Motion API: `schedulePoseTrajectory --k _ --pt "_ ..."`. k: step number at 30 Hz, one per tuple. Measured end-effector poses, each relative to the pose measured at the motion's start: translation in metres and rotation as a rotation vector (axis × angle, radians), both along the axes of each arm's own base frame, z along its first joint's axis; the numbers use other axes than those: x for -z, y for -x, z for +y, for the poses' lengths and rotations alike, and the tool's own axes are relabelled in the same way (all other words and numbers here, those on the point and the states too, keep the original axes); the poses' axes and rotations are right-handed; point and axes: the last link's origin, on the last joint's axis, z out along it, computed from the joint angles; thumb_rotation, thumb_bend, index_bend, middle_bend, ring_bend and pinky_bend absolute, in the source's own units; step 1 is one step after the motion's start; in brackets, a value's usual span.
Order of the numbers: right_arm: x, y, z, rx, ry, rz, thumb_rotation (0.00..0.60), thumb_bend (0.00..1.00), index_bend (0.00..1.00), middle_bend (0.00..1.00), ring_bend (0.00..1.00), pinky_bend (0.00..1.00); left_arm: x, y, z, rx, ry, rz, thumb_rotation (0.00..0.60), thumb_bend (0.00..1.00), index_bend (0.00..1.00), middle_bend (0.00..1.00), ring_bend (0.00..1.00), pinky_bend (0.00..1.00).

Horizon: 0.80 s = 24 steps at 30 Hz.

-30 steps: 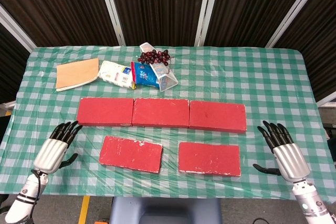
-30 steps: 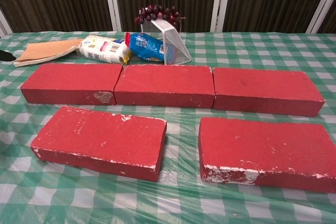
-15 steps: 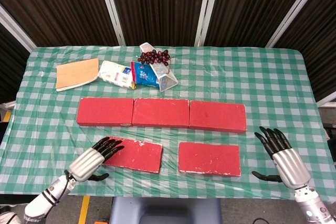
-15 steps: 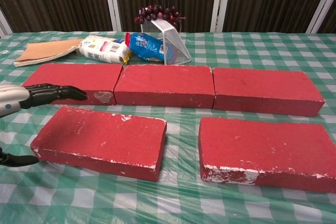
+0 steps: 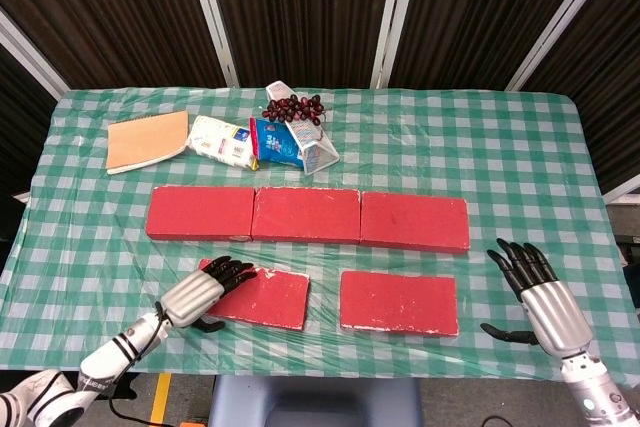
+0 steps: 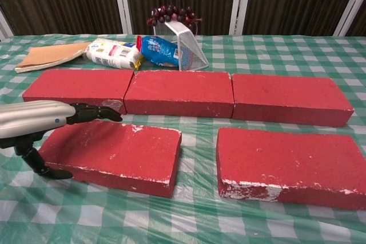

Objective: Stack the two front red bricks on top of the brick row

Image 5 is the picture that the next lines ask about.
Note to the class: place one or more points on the blue grey chair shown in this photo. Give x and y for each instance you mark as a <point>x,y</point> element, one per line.
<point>315,402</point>

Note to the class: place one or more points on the white mesh basket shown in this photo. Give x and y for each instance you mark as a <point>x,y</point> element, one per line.
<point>312,144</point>

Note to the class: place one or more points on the green checked tablecloth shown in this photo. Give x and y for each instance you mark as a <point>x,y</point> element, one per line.
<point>500,157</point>

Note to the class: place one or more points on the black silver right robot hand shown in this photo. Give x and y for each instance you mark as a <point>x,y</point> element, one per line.
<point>555,312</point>

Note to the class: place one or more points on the dark red grape bunch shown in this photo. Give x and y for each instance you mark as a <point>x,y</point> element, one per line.
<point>292,108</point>

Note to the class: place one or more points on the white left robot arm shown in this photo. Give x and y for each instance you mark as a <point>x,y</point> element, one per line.
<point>100,364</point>

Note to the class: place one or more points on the blue snack packet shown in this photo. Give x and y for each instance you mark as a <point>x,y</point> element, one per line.
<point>275,142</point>

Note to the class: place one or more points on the white snack packet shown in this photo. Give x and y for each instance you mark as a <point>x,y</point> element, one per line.
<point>220,139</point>

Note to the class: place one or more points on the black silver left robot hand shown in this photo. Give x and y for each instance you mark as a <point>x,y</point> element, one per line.
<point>192,297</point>

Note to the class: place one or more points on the tan spiral notebook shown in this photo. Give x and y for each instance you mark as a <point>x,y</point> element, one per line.
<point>147,139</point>

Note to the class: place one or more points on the white partition frame post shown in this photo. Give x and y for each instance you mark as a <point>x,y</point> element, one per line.
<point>395,17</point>
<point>30,52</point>
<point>565,22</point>
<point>212,22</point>

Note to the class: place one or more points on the red brick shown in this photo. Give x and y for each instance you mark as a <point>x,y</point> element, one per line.
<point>200,212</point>
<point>400,302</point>
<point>275,297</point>
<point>415,219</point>
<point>305,214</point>

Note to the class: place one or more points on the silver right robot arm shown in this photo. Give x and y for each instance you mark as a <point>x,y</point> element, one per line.
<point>595,392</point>

